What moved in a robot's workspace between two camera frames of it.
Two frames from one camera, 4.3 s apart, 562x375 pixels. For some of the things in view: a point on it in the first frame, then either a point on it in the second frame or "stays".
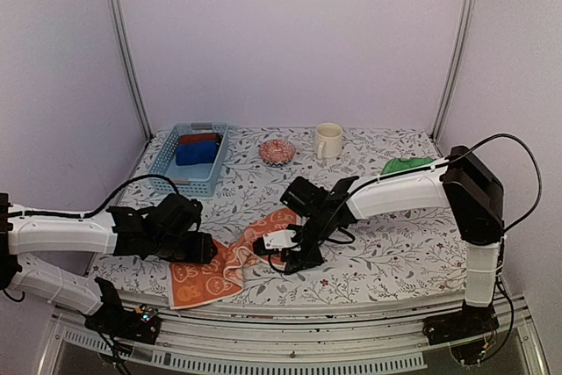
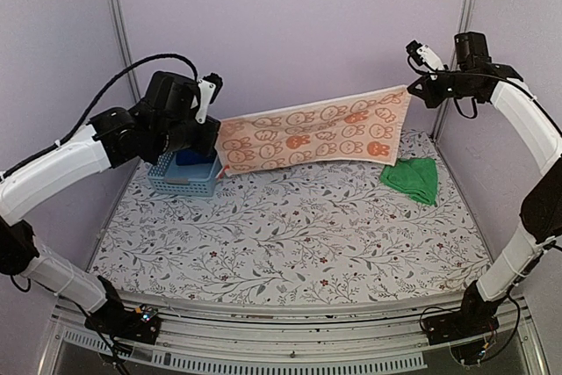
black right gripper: (302, 261) -> (432, 97)
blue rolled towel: (196, 155) stays
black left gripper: (201, 252) -> (206, 141)
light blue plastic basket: (190, 159) stays
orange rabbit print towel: (191, 284) -> (364, 126)
